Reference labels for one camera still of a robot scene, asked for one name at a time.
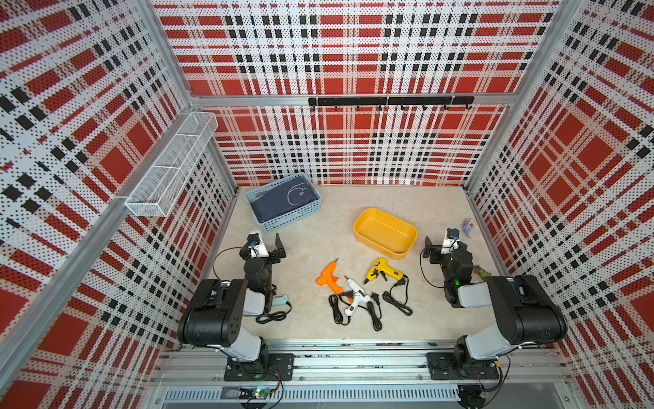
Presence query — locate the yellow storage box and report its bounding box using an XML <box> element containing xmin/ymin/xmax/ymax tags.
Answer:
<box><xmin>353</xmin><ymin>208</ymin><xmax>418</xmax><ymax>260</ymax></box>

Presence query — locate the yellow glue gun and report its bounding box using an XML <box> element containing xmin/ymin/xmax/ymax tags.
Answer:
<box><xmin>364</xmin><ymin>257</ymin><xmax>413</xmax><ymax>316</ymax></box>

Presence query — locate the light blue glue gun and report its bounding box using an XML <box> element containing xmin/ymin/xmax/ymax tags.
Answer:
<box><xmin>255</xmin><ymin>295</ymin><xmax>292</xmax><ymax>325</ymax></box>

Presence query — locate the orange glue gun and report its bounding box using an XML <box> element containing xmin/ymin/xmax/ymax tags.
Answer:
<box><xmin>316</xmin><ymin>259</ymin><xmax>354</xmax><ymax>302</ymax></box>

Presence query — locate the white glue gun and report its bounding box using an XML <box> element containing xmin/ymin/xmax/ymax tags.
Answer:
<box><xmin>328</xmin><ymin>278</ymin><xmax>383</xmax><ymax>332</ymax></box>

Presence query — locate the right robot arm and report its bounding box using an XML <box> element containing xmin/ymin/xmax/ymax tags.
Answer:
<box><xmin>421</xmin><ymin>238</ymin><xmax>567</xmax><ymax>378</ymax></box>

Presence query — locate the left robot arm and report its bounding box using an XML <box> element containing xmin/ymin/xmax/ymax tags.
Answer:
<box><xmin>177</xmin><ymin>231</ymin><xmax>289</xmax><ymax>378</ymax></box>

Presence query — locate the blue plastic basket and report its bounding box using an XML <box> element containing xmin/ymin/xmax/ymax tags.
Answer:
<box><xmin>245</xmin><ymin>172</ymin><xmax>322</xmax><ymax>233</ymax></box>

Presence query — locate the small purple toy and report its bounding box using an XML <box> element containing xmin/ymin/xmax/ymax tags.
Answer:
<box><xmin>462</xmin><ymin>218</ymin><xmax>476</xmax><ymax>238</ymax></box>

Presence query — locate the dark cloth in basket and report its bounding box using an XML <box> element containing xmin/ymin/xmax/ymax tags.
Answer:
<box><xmin>250</xmin><ymin>176</ymin><xmax>318</xmax><ymax>222</ymax></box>

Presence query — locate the green circuit board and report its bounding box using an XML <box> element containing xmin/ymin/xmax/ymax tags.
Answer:
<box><xmin>238</xmin><ymin>387</ymin><xmax>274</xmax><ymax>400</ymax></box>

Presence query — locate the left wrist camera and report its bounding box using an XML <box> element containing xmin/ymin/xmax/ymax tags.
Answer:
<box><xmin>246</xmin><ymin>231</ymin><xmax>269</xmax><ymax>258</ymax></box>

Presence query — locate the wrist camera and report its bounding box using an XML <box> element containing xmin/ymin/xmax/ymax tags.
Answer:
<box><xmin>246</xmin><ymin>231</ymin><xmax>269</xmax><ymax>258</ymax></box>
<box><xmin>441</xmin><ymin>228</ymin><xmax>460</xmax><ymax>254</ymax></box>

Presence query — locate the small keychain toy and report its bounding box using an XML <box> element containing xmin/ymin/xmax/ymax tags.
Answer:
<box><xmin>473</xmin><ymin>265</ymin><xmax>492</xmax><ymax>281</ymax></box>

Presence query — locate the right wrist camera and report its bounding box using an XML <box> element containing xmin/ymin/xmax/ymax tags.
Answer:
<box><xmin>441</xmin><ymin>228</ymin><xmax>460</xmax><ymax>254</ymax></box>

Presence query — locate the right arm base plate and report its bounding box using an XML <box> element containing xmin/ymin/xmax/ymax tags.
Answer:
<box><xmin>427</xmin><ymin>352</ymin><xmax>500</xmax><ymax>380</ymax></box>

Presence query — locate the white wire wall basket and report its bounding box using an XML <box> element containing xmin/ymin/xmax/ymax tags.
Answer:
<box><xmin>125</xmin><ymin>112</ymin><xmax>217</xmax><ymax>217</ymax></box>

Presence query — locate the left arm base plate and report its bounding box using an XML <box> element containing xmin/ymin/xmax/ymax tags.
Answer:
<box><xmin>223</xmin><ymin>354</ymin><xmax>295</xmax><ymax>382</ymax></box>

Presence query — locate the black hook rail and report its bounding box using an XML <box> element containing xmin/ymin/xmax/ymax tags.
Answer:
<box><xmin>308</xmin><ymin>95</ymin><xmax>475</xmax><ymax>108</ymax></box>

